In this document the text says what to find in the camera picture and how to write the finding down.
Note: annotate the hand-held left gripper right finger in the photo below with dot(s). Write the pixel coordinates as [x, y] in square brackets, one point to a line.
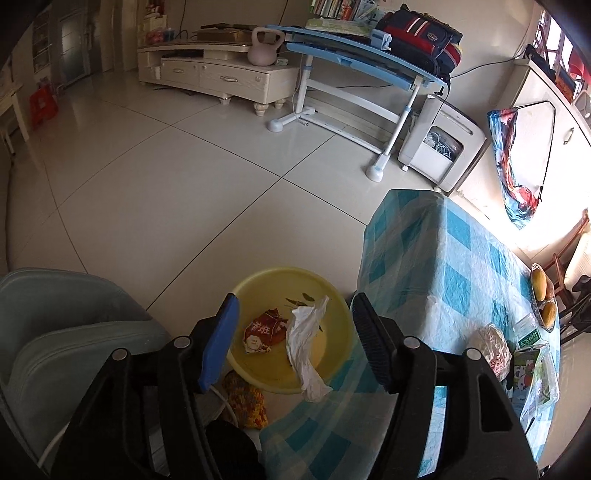
[369, 341]

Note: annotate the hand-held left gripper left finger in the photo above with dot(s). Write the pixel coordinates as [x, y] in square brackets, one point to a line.
[219, 341]

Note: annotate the yellow plastic basin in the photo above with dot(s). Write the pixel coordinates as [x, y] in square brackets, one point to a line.
[268, 367]

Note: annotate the red snack wrapper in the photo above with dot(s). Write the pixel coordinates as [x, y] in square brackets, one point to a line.
[263, 332]

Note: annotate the colourful crocheted cloth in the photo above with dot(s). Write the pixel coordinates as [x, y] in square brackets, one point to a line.
[247, 401]

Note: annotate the crumpled white plastic bag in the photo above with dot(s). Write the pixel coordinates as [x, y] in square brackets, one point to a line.
[300, 350]

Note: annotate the blue checked tablecloth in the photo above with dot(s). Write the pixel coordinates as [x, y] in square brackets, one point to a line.
[438, 258]

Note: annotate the bagged food bundle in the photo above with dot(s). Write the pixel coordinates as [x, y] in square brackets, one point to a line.
[489, 346]

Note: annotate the printed green box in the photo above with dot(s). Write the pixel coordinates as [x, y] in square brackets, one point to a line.
[524, 376]

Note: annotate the green drink carton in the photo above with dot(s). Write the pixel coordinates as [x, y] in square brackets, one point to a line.
[528, 340]

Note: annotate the light blue chair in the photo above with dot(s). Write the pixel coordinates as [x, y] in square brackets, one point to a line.
[55, 323]

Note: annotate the dark woven fruit basket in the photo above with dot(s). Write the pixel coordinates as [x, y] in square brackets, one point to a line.
[534, 306]

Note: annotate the brown wooden chair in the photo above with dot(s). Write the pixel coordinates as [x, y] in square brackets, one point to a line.
[560, 277]

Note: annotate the white air purifier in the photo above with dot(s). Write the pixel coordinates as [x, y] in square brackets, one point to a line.
[457, 134]

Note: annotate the colourful hanging bag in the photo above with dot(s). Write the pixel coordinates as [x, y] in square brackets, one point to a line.
[508, 161]

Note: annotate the cream television cabinet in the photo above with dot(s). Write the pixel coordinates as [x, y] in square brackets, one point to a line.
[207, 74]

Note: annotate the pink kettlebell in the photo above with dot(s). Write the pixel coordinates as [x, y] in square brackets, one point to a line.
[261, 55]

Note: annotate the red plastic stool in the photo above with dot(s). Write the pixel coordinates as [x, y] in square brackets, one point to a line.
[44, 106]

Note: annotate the blue and white study desk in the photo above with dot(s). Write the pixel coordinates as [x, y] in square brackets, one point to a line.
[332, 48]

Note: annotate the light blue desk clamp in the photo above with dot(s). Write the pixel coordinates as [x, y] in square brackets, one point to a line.
[382, 39]

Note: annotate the brown wooden box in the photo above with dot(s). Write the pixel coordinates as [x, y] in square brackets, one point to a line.
[221, 36]

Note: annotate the white side table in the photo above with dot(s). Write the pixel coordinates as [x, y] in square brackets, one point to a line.
[14, 106]

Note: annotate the navy and red backpack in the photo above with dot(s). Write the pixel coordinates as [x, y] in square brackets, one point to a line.
[415, 32]

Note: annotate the dark glass door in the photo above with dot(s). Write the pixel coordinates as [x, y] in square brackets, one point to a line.
[74, 46]

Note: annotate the row of books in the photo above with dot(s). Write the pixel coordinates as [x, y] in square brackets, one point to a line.
[332, 7]

